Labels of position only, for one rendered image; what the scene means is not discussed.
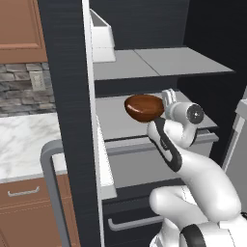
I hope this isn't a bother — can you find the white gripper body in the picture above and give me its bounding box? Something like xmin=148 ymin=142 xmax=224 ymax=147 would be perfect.
xmin=161 ymin=89 xmax=178 ymax=108

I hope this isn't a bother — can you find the brown bowl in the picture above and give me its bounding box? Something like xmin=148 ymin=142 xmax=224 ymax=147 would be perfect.
xmin=123 ymin=94 xmax=166 ymax=124

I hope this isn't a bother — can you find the grey fridge shelf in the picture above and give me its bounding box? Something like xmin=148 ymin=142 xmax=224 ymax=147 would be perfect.
xmin=93 ymin=46 xmax=236 ymax=82
xmin=95 ymin=91 xmax=220 ymax=142

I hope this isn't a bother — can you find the grey fridge crisper drawer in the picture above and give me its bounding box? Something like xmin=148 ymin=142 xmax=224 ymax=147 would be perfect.
xmin=105 ymin=132 xmax=220 ymax=190

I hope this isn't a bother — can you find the dark fridge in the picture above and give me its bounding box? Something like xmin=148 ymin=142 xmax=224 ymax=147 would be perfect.
xmin=88 ymin=0 xmax=247 ymax=247

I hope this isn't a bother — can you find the grey fridge door with bin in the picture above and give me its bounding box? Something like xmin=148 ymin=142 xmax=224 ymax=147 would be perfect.
xmin=221 ymin=86 xmax=247 ymax=195

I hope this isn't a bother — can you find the dark fridge door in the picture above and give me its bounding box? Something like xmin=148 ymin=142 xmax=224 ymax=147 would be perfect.
xmin=37 ymin=0 xmax=104 ymax=247

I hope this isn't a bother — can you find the white door bin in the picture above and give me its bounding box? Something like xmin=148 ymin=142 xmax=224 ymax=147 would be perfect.
xmin=89 ymin=8 xmax=117 ymax=64
xmin=96 ymin=115 xmax=118 ymax=201

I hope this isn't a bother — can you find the dark freezer drawer front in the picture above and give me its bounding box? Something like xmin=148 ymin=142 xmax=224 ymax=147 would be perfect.
xmin=101 ymin=178 xmax=185 ymax=247

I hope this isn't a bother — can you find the brown drawer front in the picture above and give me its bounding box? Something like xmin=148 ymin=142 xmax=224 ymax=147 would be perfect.
xmin=0 ymin=174 xmax=71 ymax=210

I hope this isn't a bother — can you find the brown base cupboard door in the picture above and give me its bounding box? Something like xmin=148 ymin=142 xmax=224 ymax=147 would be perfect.
xmin=0 ymin=202 xmax=82 ymax=247

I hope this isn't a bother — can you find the grey freezer drawer handle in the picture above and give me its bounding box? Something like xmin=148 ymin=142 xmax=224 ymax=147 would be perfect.
xmin=107 ymin=214 xmax=165 ymax=233

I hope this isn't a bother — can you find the grey wall outlet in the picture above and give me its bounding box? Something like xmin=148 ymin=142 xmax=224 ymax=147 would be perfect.
xmin=29 ymin=70 xmax=47 ymax=92

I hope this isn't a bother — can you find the grey fridge door handle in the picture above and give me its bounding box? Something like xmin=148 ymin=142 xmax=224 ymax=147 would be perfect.
xmin=40 ymin=138 xmax=72 ymax=247

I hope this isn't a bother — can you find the brown wall cupboard door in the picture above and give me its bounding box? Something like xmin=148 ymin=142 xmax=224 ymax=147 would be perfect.
xmin=0 ymin=0 xmax=49 ymax=65

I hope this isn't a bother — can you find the silver drawer handle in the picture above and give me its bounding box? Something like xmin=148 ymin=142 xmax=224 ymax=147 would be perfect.
xmin=7 ymin=185 xmax=41 ymax=198

